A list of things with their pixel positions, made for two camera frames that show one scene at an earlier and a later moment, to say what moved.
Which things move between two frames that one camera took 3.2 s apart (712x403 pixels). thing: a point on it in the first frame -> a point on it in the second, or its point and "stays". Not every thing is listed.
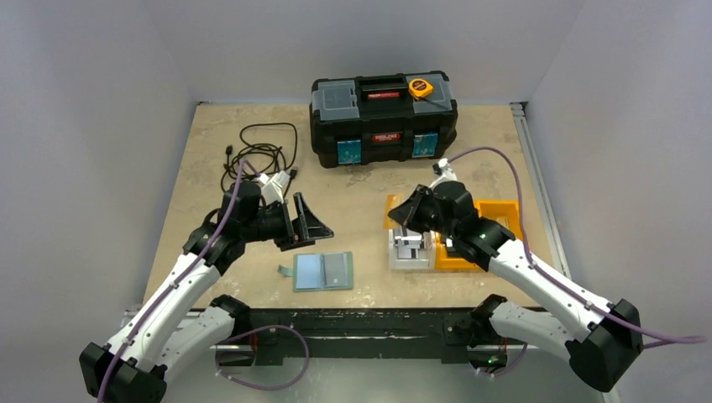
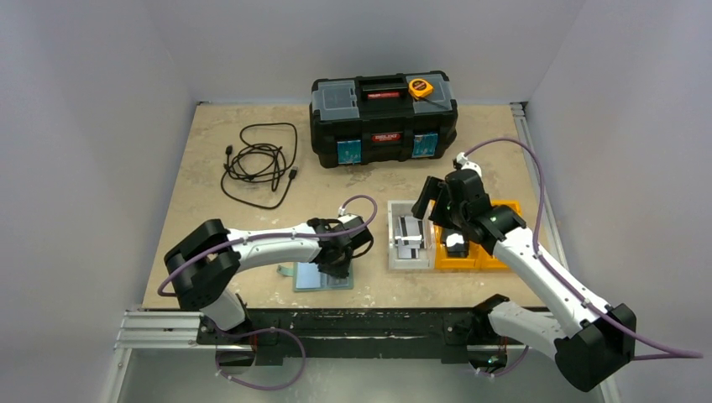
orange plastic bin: [505, 211] stays
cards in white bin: [408, 243] stays
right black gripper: [421, 206] -> [441, 202]
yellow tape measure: [420, 88] stays
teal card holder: [325, 271] stays
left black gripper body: [274, 223] -> [339, 267]
